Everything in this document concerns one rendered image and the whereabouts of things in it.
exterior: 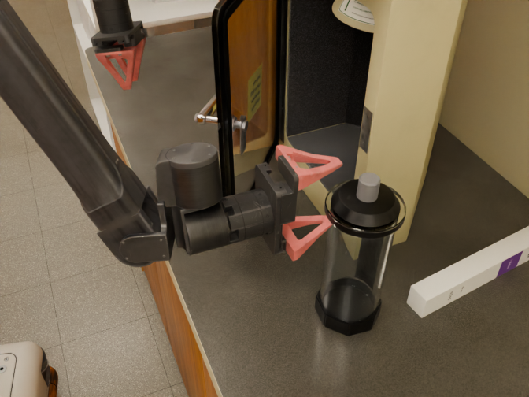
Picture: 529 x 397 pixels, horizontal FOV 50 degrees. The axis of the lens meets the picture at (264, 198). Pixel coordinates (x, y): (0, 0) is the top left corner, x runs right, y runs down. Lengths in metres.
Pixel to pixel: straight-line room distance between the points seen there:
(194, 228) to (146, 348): 1.43
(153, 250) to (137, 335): 1.45
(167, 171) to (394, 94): 0.35
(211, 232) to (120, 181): 0.12
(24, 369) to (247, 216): 1.21
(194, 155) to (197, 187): 0.03
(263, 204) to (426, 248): 0.45
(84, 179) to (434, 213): 0.70
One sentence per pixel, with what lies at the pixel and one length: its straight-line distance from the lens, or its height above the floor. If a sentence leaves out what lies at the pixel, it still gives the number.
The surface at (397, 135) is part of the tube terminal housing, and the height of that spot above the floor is 1.19.
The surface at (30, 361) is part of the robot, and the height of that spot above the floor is 0.27.
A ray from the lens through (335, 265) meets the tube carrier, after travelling 0.80.
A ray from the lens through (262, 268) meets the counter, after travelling 0.98.
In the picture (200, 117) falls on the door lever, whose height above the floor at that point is 1.21.
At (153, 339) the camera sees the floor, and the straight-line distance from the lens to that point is 2.07.
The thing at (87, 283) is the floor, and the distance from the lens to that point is 2.29.
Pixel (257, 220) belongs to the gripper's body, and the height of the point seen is 1.21.
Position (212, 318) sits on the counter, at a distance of 0.91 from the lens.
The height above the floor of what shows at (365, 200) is 1.18.
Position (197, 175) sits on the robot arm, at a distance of 0.61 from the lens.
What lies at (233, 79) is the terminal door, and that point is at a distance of 0.82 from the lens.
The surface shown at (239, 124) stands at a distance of 0.84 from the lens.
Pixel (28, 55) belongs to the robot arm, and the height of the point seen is 1.41.
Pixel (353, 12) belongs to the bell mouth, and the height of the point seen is 1.33.
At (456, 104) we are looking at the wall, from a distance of 1.37.
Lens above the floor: 1.67
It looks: 41 degrees down
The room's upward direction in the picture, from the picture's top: straight up
